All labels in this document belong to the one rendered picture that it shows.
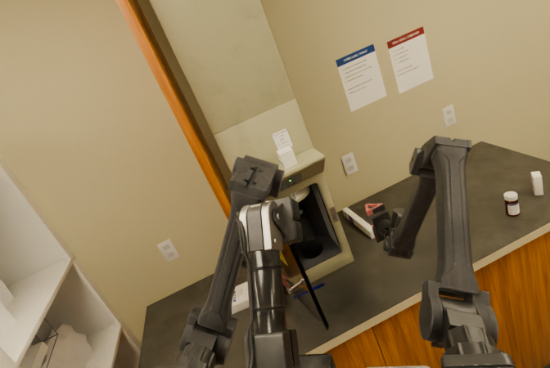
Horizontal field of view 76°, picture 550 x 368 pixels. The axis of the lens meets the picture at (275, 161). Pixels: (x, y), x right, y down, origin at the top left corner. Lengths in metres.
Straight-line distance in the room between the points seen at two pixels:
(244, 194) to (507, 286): 1.33
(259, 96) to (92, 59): 0.76
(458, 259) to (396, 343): 0.91
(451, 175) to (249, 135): 0.71
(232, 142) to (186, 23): 0.41
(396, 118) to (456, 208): 1.27
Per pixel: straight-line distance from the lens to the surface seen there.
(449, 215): 0.76
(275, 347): 0.51
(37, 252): 1.98
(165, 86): 1.12
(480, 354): 0.59
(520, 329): 2.00
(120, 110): 1.68
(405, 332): 1.59
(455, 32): 2.14
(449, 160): 0.82
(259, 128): 1.26
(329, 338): 1.40
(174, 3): 1.21
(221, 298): 0.78
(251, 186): 0.67
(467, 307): 0.71
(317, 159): 1.22
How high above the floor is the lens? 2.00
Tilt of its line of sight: 21 degrees down
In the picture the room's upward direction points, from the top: 23 degrees counter-clockwise
